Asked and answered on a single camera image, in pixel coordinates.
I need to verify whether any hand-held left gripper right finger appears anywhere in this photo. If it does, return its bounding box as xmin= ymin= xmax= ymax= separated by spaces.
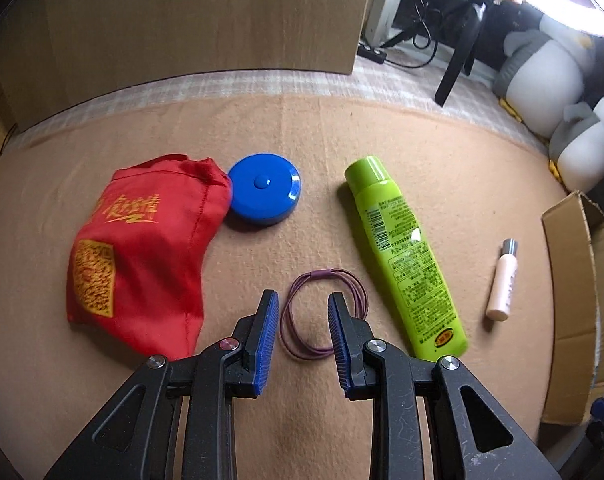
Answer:
xmin=327 ymin=291 xmax=562 ymax=480

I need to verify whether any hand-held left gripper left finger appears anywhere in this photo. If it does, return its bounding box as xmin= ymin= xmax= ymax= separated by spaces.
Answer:
xmin=44 ymin=289 xmax=281 ymax=480

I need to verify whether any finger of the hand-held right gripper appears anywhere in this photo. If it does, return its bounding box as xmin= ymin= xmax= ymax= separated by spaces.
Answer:
xmin=586 ymin=396 xmax=604 ymax=466

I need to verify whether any purple hair tie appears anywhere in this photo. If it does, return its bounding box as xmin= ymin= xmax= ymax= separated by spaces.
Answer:
xmin=280 ymin=269 xmax=369 ymax=360

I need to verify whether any cardboard box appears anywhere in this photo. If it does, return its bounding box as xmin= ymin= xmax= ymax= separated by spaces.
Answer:
xmin=540 ymin=190 xmax=604 ymax=425

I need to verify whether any green tube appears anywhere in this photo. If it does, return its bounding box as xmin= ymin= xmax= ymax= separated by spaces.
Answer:
xmin=344 ymin=156 xmax=469 ymax=361

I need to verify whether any red fabric pouch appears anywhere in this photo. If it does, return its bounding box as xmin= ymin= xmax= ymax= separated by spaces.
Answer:
xmin=66 ymin=154 xmax=233 ymax=362

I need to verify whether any blue round tape measure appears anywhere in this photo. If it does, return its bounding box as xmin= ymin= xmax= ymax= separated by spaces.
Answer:
xmin=227 ymin=155 xmax=303 ymax=226

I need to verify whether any small pink bottle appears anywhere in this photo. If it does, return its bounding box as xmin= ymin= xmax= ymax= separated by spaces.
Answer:
xmin=485 ymin=238 xmax=520 ymax=321

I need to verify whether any brown blanket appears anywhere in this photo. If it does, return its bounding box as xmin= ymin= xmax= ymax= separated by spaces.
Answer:
xmin=0 ymin=91 xmax=582 ymax=480

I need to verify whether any small penguin plush toy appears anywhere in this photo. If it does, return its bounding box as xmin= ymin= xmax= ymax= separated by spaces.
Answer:
xmin=548 ymin=96 xmax=604 ymax=193

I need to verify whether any checkered blanket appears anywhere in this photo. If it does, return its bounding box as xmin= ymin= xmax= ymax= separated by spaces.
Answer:
xmin=19 ymin=55 xmax=552 ymax=151

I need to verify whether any black tripod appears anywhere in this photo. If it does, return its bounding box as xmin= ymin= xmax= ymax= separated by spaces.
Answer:
xmin=434 ymin=0 xmax=507 ymax=107

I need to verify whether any large penguin plush toy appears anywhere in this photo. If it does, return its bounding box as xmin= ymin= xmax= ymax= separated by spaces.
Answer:
xmin=492 ymin=12 xmax=597 ymax=138

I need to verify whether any large wooden board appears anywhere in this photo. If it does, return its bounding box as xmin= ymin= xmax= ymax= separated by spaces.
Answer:
xmin=0 ymin=0 xmax=377 ymax=128

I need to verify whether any black power cable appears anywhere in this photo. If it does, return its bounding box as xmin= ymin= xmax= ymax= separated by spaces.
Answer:
xmin=382 ymin=0 xmax=440 ymax=69

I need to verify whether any white window frame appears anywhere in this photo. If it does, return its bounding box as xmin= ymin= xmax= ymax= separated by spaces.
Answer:
xmin=362 ymin=0 xmax=417 ymax=48

